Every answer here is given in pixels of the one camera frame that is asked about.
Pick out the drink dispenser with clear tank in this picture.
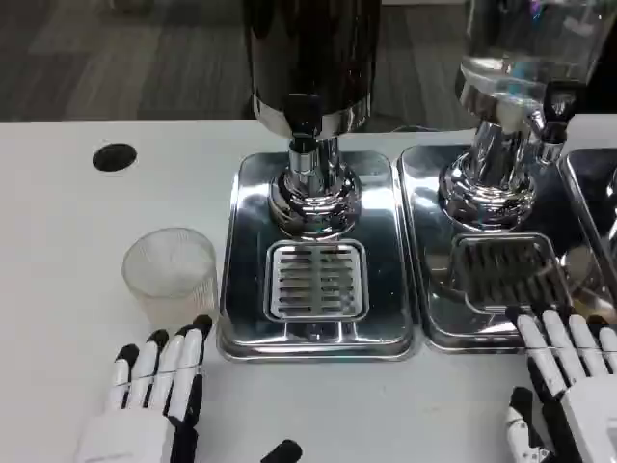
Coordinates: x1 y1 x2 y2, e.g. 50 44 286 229
438 0 606 232

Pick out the black tap of clear dispenser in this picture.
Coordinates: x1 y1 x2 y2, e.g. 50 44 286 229
534 80 587 164

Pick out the clear ribbed glass cup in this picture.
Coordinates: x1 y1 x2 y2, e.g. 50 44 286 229
121 227 219 325

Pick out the steel base tray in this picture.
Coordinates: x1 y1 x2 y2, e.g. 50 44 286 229
556 149 617 303
397 142 617 356
216 151 416 362

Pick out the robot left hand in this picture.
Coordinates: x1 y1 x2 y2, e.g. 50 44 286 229
74 314 304 463

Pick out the drink dispenser with dark tank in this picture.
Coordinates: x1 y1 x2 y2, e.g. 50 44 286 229
240 0 382 240

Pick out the black tap of dark dispenser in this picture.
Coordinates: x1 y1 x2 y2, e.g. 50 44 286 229
283 94 325 176

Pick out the black round cable grommet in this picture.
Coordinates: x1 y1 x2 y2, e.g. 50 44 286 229
92 142 138 173

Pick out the steel drip grid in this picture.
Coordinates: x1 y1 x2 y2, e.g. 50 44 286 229
450 233 575 314
265 239 370 323

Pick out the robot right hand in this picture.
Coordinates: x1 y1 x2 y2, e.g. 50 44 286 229
503 304 617 463

